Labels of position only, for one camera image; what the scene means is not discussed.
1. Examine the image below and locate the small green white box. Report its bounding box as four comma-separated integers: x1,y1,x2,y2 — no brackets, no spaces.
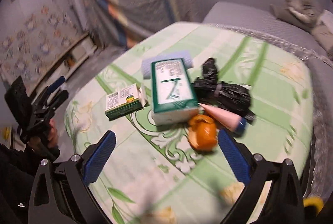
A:
105,84,148,120

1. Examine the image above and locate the pink tube with blue cap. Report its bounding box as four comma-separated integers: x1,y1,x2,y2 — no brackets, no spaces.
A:
199,103,247,135

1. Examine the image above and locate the white foam fruit net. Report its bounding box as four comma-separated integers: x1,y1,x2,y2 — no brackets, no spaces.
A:
141,51,194,80

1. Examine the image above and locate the orange peel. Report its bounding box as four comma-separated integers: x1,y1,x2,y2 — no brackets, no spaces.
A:
188,114,217,152

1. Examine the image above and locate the black plastic bag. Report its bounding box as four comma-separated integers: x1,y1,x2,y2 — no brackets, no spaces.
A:
192,58,256,124

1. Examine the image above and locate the green white tissue pack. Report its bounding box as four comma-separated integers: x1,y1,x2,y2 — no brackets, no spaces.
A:
151,60,199,126

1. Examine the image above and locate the yellow trash bin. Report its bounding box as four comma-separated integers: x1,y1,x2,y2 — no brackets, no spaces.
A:
303,196,324,215

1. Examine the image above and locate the person's left hand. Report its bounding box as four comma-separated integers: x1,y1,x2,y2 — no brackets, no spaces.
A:
28,119,59,151

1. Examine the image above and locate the low white shelf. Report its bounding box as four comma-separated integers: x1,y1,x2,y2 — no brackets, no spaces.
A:
28,32,98,100

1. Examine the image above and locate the green floral table cloth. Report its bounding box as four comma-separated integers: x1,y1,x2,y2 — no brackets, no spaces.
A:
64,22,313,223

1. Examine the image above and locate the grey square cushion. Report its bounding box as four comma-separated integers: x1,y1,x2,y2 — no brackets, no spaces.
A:
311,25,333,56

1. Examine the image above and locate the grey bolster pillow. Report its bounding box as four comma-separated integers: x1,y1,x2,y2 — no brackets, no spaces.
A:
270,4,313,33

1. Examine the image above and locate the white patterned pillow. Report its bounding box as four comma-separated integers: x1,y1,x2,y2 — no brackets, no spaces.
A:
317,10,333,31

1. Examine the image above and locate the plush tiger in plastic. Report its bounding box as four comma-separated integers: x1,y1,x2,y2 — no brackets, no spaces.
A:
285,0,322,27

